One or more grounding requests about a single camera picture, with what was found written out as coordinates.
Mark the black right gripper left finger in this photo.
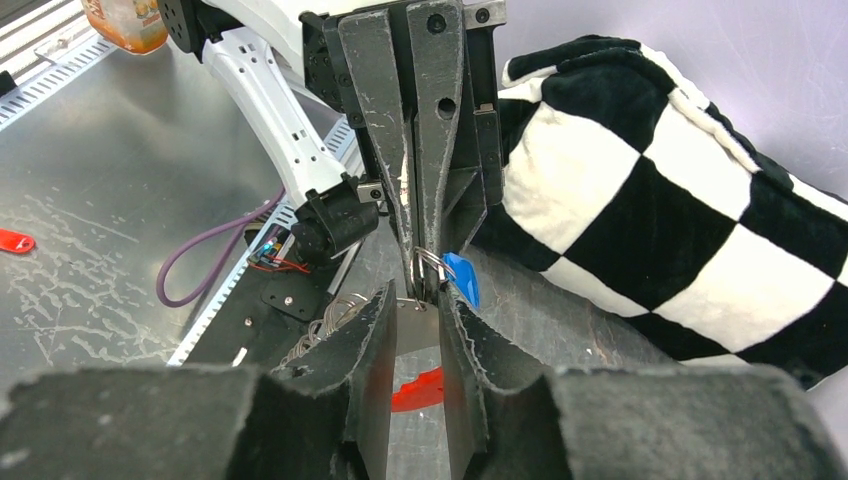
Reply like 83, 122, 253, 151
1, 319, 396, 479

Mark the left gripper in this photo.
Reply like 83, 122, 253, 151
301, 1, 507, 295

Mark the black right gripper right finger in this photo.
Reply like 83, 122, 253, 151
438, 286, 847, 479

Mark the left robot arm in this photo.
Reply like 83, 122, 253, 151
158, 1, 507, 302

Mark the left electronics board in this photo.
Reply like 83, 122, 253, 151
247, 236, 310, 274

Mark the black white checkered pillow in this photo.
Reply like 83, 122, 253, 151
474, 35, 847, 388

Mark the orange drink bottle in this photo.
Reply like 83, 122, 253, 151
81, 0, 168, 55

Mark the red spare key tag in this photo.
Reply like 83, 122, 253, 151
0, 229, 36, 255

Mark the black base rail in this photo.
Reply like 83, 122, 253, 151
168, 242, 362, 367

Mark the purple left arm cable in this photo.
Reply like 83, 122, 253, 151
155, 188, 287, 309

